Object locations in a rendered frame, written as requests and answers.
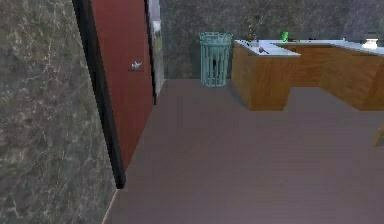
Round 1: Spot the teal slatted bin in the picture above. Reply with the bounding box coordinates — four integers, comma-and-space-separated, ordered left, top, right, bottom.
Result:
198, 31, 234, 89

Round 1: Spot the wooden counter with pale top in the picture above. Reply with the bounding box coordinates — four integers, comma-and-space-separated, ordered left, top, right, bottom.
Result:
230, 39, 384, 112

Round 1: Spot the red room door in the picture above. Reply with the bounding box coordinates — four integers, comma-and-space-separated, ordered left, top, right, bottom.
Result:
71, 0, 158, 190

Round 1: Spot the dark house plant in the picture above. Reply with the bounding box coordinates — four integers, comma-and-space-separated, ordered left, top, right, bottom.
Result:
245, 14, 262, 42

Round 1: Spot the wooden furniture leg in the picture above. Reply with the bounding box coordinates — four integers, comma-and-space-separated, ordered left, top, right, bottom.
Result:
373, 120, 384, 148

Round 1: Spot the white dish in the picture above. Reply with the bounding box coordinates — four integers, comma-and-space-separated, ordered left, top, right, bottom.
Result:
361, 38, 380, 51

